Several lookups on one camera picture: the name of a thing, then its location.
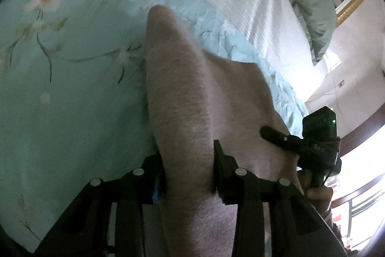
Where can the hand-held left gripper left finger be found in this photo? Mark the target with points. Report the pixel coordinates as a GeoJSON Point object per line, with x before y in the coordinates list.
{"type": "Point", "coordinates": [157, 190]}

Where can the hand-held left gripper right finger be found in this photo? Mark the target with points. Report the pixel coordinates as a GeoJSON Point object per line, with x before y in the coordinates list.
{"type": "Point", "coordinates": [222, 172]}

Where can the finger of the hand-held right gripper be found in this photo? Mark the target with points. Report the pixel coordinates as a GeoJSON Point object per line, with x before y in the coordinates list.
{"type": "Point", "coordinates": [278, 136]}

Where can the beige fuzzy towel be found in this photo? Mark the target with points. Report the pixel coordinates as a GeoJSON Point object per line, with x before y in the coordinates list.
{"type": "Point", "coordinates": [180, 94]}

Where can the person's right hand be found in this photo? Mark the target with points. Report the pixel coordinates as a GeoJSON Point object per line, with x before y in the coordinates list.
{"type": "Point", "coordinates": [318, 193]}

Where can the teal floral bedsheet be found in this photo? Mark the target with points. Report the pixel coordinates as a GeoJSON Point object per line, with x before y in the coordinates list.
{"type": "Point", "coordinates": [75, 109]}

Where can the green cloth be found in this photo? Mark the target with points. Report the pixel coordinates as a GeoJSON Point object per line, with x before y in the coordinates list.
{"type": "Point", "coordinates": [309, 4]}

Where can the brown wooden bed frame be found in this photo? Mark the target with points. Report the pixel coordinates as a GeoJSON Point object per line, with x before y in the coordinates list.
{"type": "Point", "coordinates": [361, 139]}

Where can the wall outlet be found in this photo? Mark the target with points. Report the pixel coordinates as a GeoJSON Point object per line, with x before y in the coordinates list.
{"type": "Point", "coordinates": [341, 84]}

